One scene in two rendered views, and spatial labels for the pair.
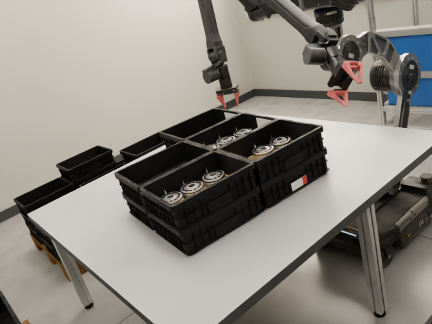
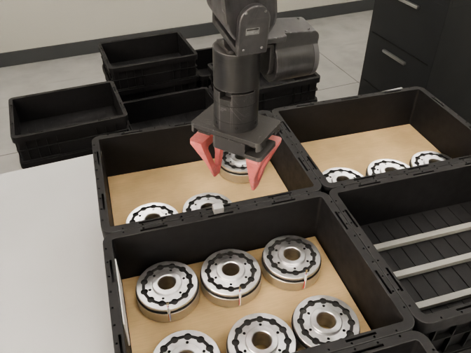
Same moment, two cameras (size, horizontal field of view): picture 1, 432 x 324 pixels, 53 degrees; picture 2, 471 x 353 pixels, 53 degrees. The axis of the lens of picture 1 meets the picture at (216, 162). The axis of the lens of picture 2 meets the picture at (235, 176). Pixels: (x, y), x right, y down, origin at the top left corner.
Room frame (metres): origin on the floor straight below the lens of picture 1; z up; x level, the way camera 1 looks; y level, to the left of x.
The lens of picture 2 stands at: (2.54, -0.04, 1.49)
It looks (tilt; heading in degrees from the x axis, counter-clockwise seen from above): 39 degrees down; 192
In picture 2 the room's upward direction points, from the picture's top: straight up
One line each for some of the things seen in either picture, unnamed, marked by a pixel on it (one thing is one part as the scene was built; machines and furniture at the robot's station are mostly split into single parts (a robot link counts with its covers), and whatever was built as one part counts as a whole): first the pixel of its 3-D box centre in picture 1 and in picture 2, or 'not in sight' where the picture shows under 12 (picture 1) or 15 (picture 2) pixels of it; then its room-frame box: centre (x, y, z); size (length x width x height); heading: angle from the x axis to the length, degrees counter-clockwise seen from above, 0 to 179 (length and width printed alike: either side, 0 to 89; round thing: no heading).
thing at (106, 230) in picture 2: (269, 140); (200, 165); (1.82, -0.26, 0.92); 0.40 x 0.30 x 0.02; 118
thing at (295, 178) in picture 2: (271, 150); (200, 185); (1.82, -0.26, 0.87); 0.40 x 0.30 x 0.11; 118
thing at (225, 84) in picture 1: (225, 83); (235, 109); (2.02, -0.14, 1.18); 0.10 x 0.07 x 0.07; 72
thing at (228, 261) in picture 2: not in sight; (230, 270); (2.03, -0.15, 0.86); 0.05 x 0.05 x 0.01
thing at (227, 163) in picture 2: not in sight; (241, 158); (1.70, -0.20, 0.86); 0.10 x 0.10 x 0.01
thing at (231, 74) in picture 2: (221, 71); (241, 64); (2.02, -0.14, 1.24); 0.07 x 0.06 x 0.07; 124
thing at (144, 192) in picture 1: (196, 178); (379, 134); (1.63, 0.09, 0.92); 0.40 x 0.30 x 0.02; 118
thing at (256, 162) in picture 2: (225, 98); (247, 158); (2.03, -0.13, 1.10); 0.07 x 0.07 x 0.09; 72
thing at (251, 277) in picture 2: not in sight; (230, 272); (2.03, -0.15, 0.86); 0.10 x 0.10 x 0.01
